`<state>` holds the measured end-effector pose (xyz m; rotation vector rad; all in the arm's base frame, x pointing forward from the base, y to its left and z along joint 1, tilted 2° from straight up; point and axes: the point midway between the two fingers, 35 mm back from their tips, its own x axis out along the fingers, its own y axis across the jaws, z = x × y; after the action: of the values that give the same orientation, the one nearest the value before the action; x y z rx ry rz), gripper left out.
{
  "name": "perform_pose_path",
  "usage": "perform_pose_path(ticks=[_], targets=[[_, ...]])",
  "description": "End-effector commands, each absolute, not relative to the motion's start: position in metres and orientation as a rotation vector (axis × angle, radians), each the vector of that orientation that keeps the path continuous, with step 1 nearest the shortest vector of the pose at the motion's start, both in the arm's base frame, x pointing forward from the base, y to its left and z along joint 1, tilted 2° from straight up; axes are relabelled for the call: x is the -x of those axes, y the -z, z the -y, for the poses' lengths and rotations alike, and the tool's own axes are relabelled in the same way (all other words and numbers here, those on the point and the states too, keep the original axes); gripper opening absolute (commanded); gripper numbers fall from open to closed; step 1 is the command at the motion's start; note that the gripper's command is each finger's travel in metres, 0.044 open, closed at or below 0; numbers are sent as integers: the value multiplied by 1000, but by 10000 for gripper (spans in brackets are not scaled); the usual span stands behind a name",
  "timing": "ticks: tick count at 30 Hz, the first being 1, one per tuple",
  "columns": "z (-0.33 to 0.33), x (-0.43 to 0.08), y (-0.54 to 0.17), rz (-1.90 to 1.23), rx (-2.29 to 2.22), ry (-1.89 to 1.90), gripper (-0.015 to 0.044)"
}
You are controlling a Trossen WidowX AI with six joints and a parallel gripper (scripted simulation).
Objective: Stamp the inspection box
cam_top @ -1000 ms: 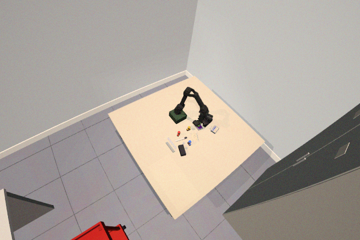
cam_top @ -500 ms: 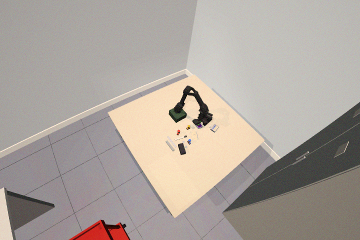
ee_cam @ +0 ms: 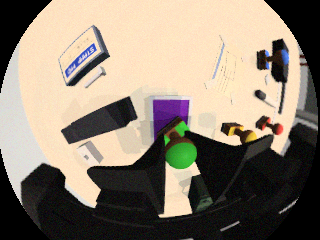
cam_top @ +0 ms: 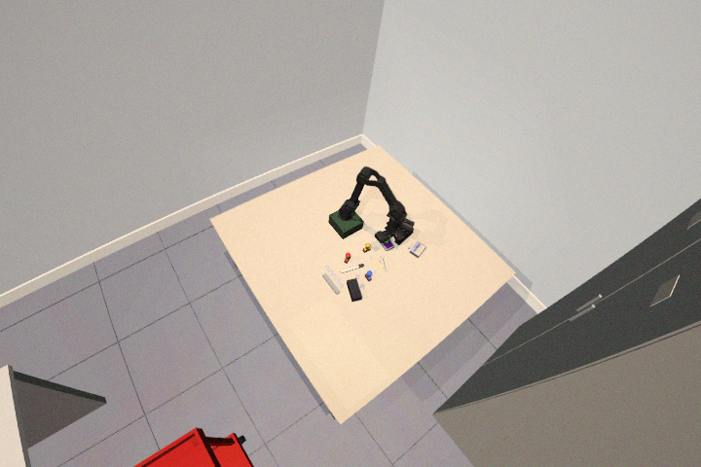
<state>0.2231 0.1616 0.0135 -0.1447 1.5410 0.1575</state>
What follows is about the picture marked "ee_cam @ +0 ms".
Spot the red-topped rubber stamp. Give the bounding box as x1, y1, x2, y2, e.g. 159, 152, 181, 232
256, 115, 284, 136

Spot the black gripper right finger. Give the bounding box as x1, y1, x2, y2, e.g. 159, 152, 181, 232
184, 129, 275, 204

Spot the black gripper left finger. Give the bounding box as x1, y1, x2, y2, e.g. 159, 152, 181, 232
87, 135, 167, 215

